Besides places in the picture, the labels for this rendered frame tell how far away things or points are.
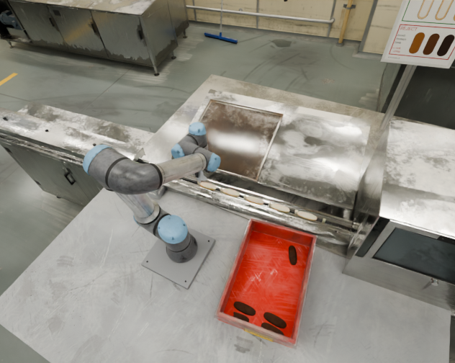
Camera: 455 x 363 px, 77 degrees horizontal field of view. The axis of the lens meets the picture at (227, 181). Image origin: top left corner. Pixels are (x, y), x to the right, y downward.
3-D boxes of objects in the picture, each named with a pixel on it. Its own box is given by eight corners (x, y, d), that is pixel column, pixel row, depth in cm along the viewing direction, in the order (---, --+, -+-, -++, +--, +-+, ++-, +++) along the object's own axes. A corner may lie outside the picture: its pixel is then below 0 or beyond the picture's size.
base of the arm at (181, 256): (185, 269, 134) (181, 261, 126) (160, 253, 140) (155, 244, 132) (204, 243, 141) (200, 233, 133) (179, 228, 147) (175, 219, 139)
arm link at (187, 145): (186, 156, 120) (203, 140, 125) (167, 145, 125) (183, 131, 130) (189, 168, 126) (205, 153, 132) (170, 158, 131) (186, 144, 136)
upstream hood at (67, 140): (-13, 130, 208) (-22, 120, 201) (7, 115, 218) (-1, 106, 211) (129, 176, 172) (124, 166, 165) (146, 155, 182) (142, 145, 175)
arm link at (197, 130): (183, 128, 129) (195, 118, 133) (187, 146, 137) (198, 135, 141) (196, 135, 125) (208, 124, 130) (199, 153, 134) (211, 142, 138)
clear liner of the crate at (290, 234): (214, 321, 121) (212, 315, 113) (249, 225, 148) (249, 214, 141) (294, 352, 112) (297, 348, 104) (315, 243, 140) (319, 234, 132)
